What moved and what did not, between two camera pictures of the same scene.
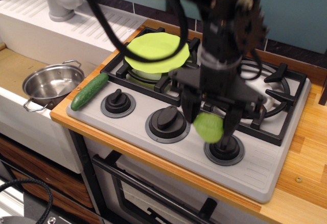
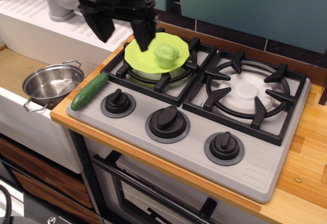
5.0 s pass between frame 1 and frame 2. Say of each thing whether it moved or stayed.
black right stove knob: stayed
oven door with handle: stayed
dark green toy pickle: stayed
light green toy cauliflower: moved
